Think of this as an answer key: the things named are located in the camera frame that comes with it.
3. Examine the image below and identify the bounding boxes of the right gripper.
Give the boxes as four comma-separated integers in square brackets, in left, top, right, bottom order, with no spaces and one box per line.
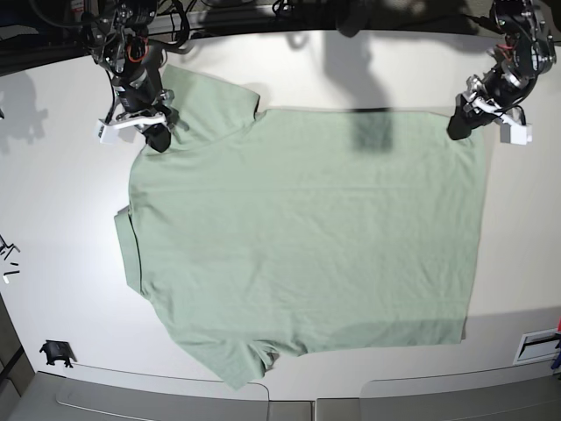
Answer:
[116,89,180,153]

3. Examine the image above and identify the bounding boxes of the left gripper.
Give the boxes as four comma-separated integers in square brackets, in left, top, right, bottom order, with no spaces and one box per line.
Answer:
[446,75,504,140]

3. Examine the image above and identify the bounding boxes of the light green T-shirt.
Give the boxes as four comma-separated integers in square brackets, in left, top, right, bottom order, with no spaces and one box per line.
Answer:
[115,66,486,389]

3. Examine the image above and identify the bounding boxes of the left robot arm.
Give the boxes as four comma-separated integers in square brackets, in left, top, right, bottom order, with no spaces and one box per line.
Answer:
[447,1,557,146]

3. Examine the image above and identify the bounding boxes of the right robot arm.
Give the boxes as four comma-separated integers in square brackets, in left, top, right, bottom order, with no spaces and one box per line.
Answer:
[83,1,178,153]

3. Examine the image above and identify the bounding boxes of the black hex keys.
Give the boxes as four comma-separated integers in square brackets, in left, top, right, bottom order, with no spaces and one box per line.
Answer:
[0,236,21,260]

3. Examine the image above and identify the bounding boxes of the grey chair right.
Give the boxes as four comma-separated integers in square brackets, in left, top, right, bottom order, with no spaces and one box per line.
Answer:
[315,362,560,420]

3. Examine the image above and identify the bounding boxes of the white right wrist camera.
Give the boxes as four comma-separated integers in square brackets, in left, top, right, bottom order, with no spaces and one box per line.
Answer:
[95,112,167,145]

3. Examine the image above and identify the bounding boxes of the black cable bundle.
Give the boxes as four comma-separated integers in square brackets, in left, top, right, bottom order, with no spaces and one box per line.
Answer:
[30,0,308,56]

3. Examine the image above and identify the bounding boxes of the dark camera mount post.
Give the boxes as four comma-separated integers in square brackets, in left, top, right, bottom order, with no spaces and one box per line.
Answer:
[335,0,372,38]

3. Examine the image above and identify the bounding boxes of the black clamp bracket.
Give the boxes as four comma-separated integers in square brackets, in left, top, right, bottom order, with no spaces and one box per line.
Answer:
[39,340,76,368]

